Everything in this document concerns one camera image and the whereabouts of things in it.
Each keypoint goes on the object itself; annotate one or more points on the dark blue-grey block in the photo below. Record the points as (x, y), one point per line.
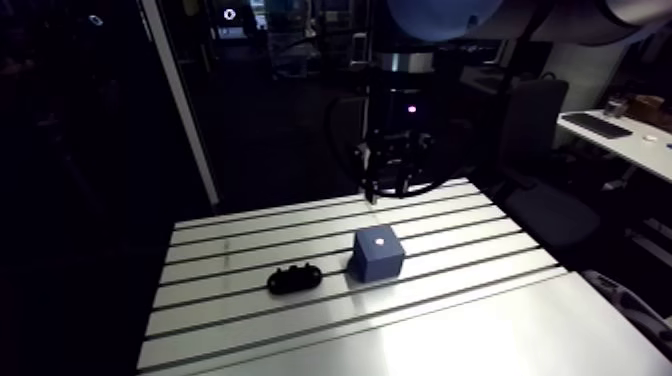
(375, 257)

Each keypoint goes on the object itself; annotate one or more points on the black oval holder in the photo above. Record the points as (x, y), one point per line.
(294, 279)

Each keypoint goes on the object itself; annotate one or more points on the white post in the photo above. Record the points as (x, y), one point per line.
(181, 100)

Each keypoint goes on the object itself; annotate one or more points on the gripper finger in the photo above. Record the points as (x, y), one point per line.
(405, 186)
(372, 189)

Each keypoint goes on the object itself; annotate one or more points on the black keyboard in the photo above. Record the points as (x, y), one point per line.
(597, 126)

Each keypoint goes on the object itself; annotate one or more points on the pale holed strip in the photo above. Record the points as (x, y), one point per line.
(630, 310)

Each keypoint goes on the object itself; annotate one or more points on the dark office chair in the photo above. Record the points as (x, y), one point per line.
(535, 157)

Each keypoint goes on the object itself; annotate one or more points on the white desk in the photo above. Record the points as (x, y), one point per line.
(630, 149)

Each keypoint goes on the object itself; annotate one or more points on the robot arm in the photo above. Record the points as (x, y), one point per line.
(446, 16)

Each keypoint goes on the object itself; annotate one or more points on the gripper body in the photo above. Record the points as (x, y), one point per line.
(396, 155)

